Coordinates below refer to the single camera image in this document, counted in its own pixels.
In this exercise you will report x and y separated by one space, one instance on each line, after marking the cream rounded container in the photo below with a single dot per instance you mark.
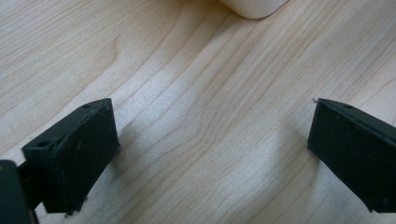
253 6

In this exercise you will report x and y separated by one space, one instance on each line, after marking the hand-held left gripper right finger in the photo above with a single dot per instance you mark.
355 149

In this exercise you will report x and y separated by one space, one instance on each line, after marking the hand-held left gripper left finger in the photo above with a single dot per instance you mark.
74 155

